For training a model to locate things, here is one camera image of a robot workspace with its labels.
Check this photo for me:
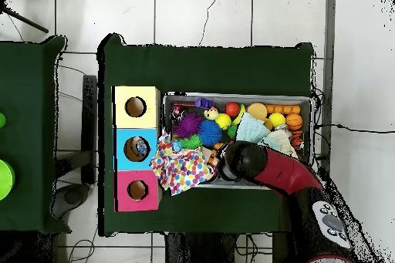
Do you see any large polka dot cloth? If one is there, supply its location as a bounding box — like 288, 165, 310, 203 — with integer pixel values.
149, 133, 217, 197

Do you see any mint green muslin cloth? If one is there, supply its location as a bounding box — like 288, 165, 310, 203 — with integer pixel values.
235, 113, 282, 151

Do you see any crushed clear plastic bottle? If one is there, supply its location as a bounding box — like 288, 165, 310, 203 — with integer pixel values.
134, 138, 150, 157

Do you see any cream yellow cloth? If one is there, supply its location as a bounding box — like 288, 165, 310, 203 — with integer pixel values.
266, 129, 299, 159

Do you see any shallow clear mesh bin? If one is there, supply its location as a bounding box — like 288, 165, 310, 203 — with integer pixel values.
160, 91, 316, 191

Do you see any wooden box with three holes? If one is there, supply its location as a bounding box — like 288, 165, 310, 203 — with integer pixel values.
111, 85, 163, 213

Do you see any purple spiky toy with eyes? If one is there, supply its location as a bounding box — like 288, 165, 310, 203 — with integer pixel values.
172, 113, 203, 140

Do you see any blue spiky ball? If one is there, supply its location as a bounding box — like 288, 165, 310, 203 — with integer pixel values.
198, 120, 223, 147

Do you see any green spiky ball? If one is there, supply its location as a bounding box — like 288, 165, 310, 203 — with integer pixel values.
180, 134, 204, 150

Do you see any yellow plush duck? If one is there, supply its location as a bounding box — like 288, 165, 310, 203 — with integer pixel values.
204, 106, 220, 121

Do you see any purple toy block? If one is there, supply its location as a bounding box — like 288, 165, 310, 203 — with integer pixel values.
194, 97, 215, 110

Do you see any yellow ball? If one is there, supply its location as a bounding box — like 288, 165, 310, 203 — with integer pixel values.
268, 112, 287, 128

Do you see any orange toy basketball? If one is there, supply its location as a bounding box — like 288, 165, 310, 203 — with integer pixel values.
285, 113, 304, 132

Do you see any dark green side table cloth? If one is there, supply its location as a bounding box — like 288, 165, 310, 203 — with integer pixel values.
0, 35, 73, 234

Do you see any large bright green round object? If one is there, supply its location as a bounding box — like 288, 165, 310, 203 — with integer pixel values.
0, 159, 16, 201

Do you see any black tripod leg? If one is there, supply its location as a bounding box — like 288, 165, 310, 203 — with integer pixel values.
0, 5, 49, 34

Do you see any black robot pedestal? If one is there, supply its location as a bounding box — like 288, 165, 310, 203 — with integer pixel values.
164, 232, 240, 263

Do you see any black power cable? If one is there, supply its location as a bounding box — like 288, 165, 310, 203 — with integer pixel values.
314, 123, 395, 134

